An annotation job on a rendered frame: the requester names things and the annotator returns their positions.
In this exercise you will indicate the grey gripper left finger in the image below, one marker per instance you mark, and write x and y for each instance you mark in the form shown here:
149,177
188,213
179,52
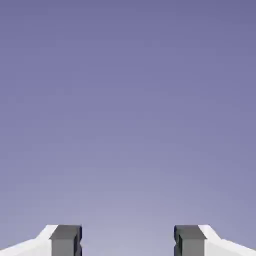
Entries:
62,242

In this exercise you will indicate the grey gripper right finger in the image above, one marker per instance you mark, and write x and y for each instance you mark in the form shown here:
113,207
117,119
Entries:
192,242

